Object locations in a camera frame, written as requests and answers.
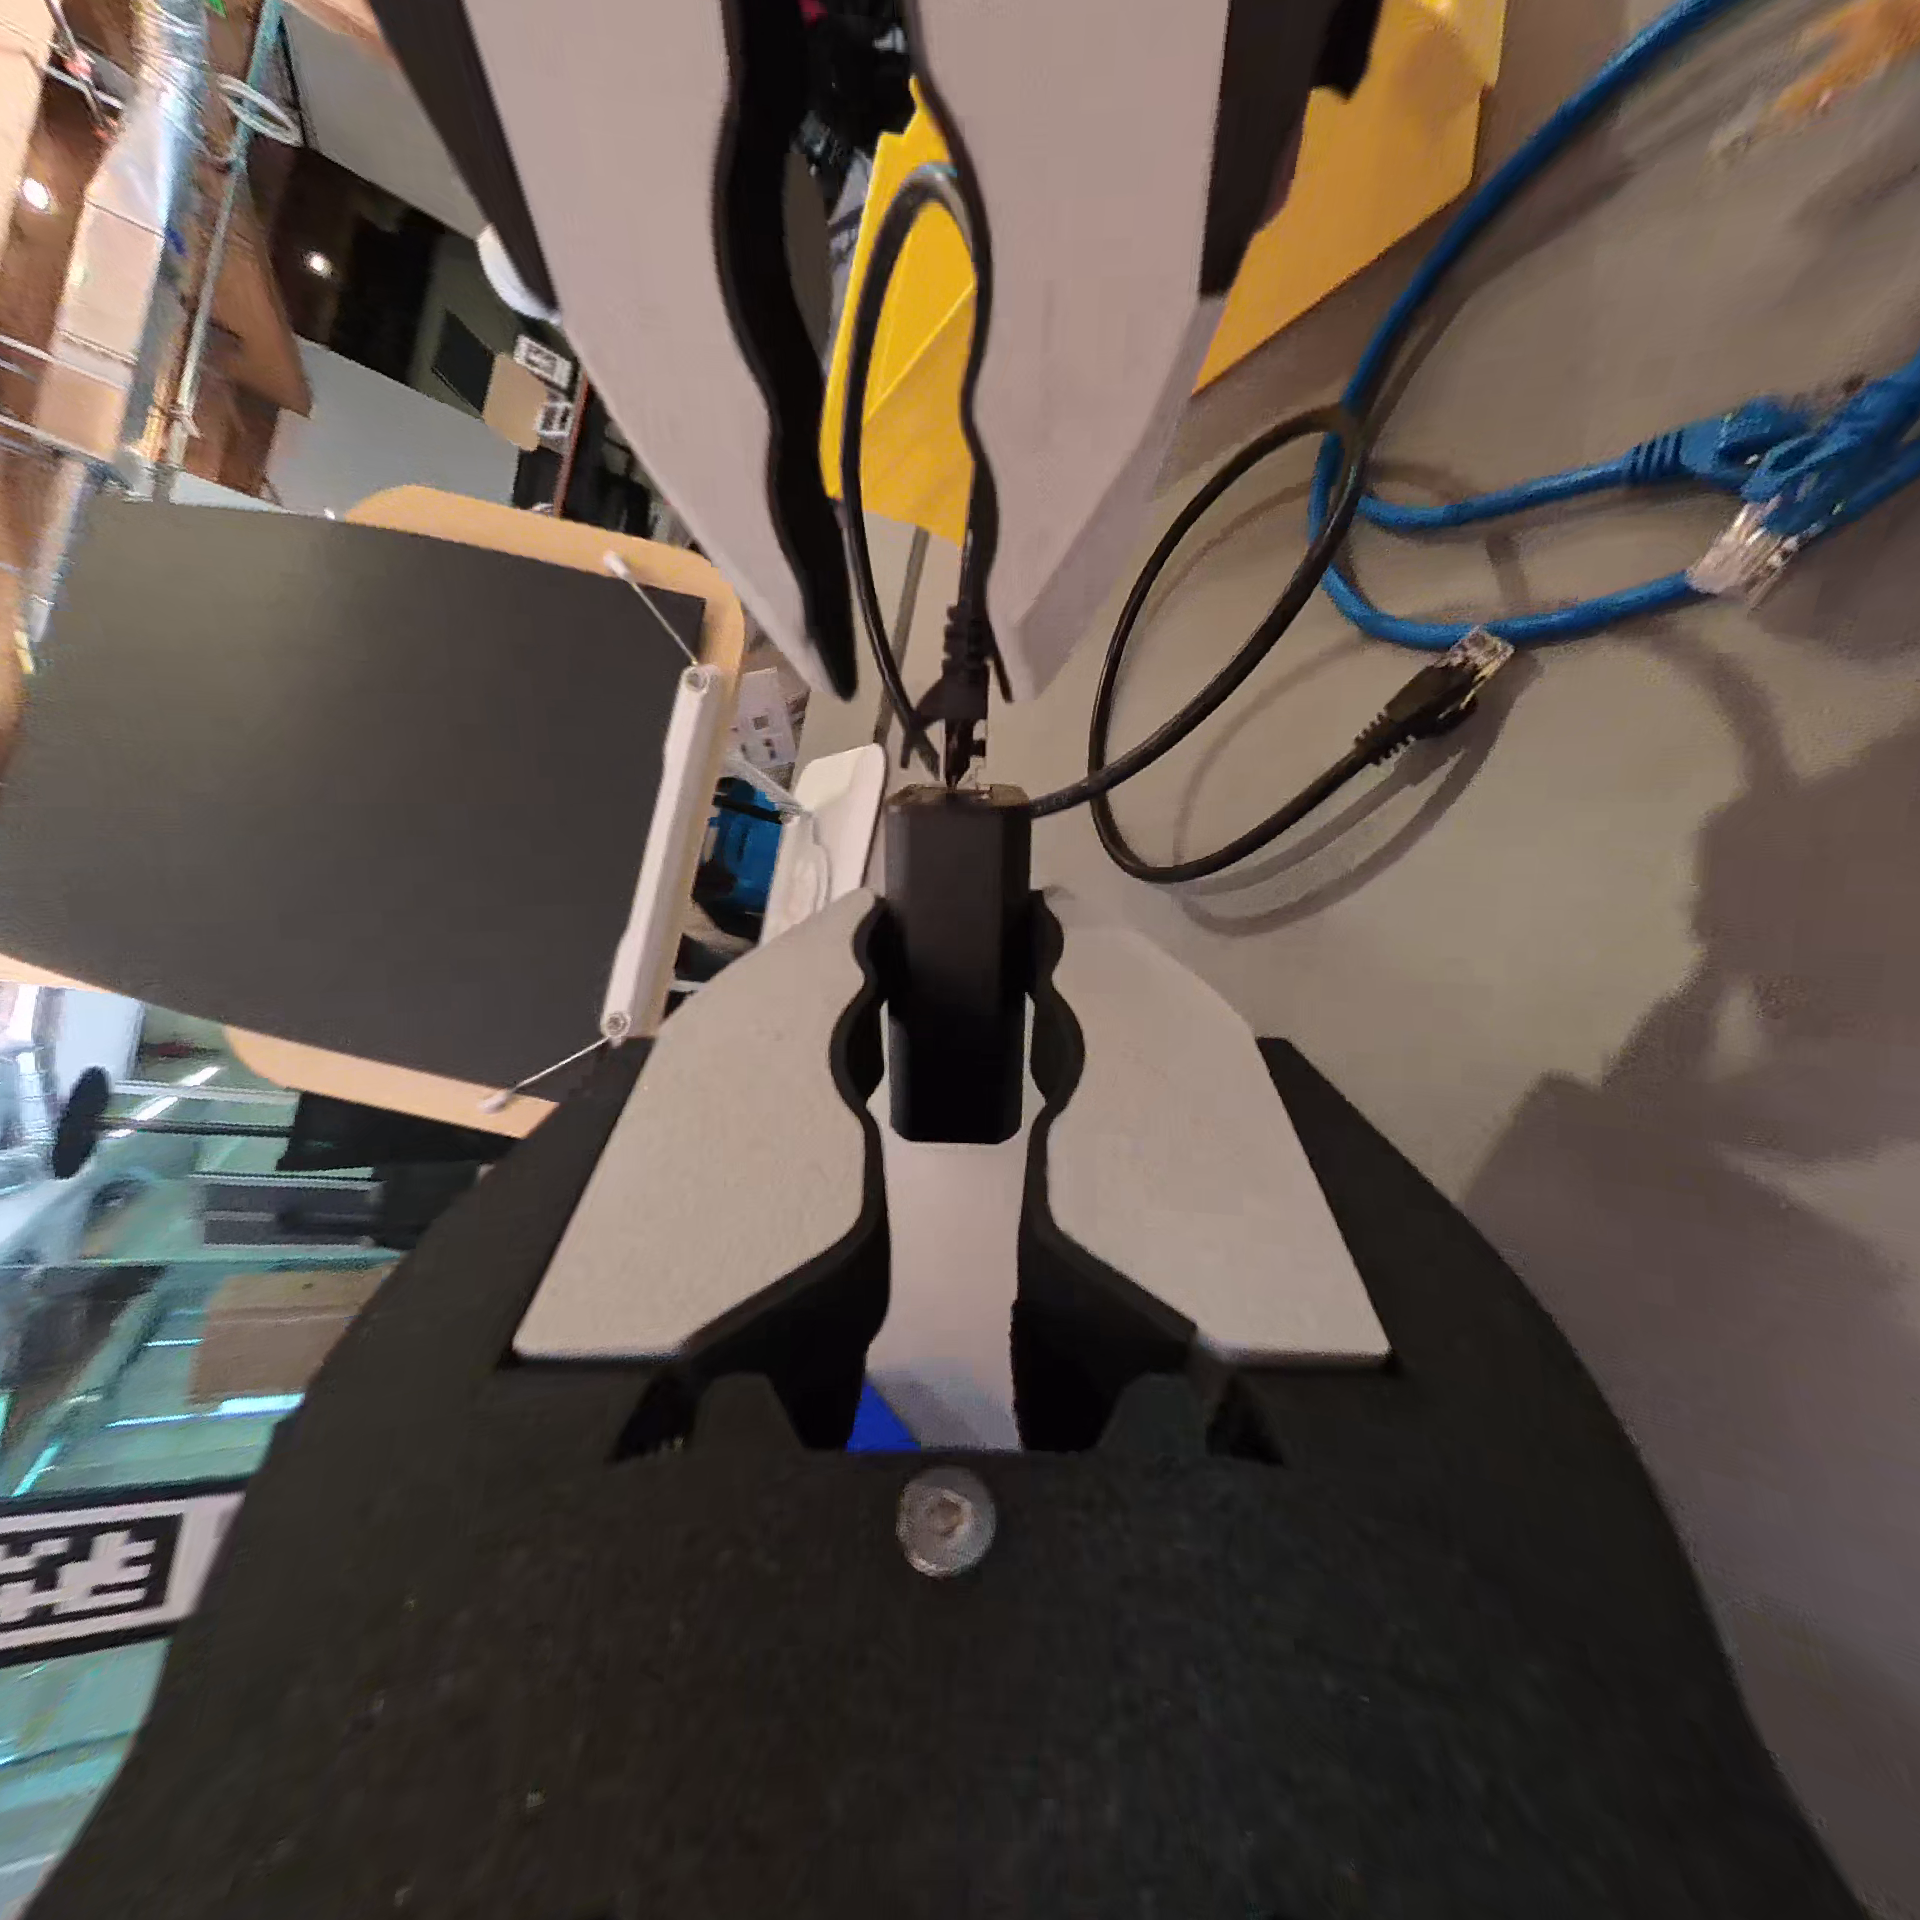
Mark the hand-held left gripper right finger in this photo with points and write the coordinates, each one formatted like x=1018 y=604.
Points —
x=1217 y=1200

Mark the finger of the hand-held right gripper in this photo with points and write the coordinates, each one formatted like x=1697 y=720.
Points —
x=1094 y=273
x=645 y=241

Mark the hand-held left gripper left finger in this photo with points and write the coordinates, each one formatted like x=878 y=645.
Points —
x=706 y=1200

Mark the yellow plastic bin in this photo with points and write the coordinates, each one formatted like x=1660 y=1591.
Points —
x=1350 y=182

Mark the black ethernet port adapter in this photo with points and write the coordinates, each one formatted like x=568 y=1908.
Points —
x=960 y=961

